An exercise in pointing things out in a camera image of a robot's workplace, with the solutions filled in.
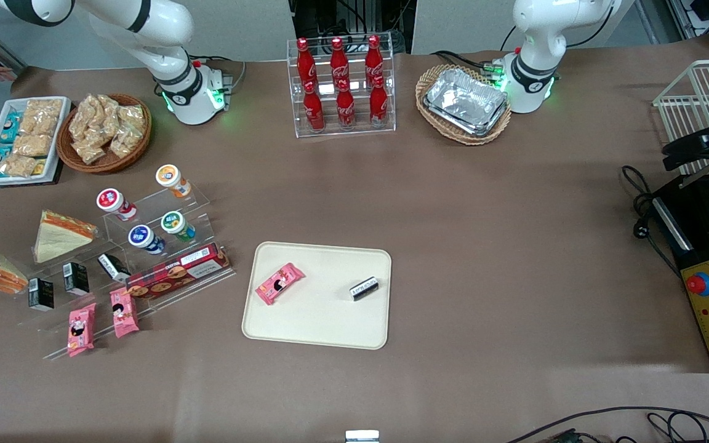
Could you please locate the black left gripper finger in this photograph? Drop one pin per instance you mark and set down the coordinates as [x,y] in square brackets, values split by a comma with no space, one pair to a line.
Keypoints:
[690,161]
[682,147]

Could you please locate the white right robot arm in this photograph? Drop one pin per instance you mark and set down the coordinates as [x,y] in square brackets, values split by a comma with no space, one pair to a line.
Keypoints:
[170,61]

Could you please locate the white rectangular snack tray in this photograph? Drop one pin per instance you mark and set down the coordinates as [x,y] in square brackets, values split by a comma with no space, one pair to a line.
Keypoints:
[62,132]

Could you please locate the aluminium foil tray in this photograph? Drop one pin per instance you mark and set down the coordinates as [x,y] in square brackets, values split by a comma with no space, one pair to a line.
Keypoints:
[480,130]
[465,98]

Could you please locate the beige serving tray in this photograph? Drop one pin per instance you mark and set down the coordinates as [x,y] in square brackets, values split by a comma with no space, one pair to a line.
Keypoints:
[324,314]

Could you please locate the black tabletop machine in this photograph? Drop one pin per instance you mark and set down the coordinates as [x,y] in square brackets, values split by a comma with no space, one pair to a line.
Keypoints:
[696,215]

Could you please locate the small black box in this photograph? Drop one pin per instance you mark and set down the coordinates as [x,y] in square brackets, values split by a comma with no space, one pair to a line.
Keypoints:
[113,266]
[364,288]
[41,294]
[76,279]

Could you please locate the beige cracker packet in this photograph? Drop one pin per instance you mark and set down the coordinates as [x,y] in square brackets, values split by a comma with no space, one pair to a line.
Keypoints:
[37,125]
[45,107]
[31,145]
[18,165]

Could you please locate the red emergency stop button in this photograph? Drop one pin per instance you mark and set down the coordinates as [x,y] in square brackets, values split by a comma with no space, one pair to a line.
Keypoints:
[699,283]

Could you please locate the pink snack packet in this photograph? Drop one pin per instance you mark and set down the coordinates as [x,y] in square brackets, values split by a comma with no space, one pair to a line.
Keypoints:
[81,329]
[279,284]
[124,312]

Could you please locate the red lid yogurt cup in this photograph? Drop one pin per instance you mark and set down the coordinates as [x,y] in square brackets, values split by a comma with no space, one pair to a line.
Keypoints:
[111,201]

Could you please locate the clear bag of crackers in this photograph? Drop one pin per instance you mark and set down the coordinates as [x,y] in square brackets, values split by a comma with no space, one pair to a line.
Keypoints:
[90,151]
[82,118]
[103,104]
[125,143]
[108,129]
[132,117]

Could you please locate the blue lid yogurt cup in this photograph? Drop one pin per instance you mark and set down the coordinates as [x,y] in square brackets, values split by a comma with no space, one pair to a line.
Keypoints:
[141,236]

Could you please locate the round wicker basket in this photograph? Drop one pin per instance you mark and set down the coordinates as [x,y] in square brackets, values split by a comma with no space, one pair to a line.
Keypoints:
[139,151]

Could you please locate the clear acrylic tiered stand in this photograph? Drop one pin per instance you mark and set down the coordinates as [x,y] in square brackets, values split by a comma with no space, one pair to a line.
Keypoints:
[164,203]

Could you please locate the green lid yogurt cup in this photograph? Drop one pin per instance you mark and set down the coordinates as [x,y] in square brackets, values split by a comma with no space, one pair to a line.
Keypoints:
[174,223]

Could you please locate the red tartan cookie box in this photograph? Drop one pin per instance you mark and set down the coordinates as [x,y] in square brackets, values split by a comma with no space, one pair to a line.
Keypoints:
[176,272]

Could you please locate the orange lid yogurt cup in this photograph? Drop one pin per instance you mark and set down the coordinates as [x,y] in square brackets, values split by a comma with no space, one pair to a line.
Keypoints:
[170,176]

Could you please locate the oval wicker basket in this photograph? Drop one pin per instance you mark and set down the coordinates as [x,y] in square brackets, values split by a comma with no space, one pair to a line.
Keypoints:
[440,132]

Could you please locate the red cola bottle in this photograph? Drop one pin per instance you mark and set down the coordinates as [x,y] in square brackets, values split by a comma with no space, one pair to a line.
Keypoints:
[374,60]
[346,109]
[305,64]
[339,61]
[378,104]
[314,111]

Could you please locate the clear acrylic bottle rack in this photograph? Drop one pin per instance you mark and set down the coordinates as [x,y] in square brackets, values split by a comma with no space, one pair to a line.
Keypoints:
[360,130]

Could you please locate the small silver device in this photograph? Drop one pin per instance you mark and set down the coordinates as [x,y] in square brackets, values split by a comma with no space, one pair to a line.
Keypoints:
[362,437]

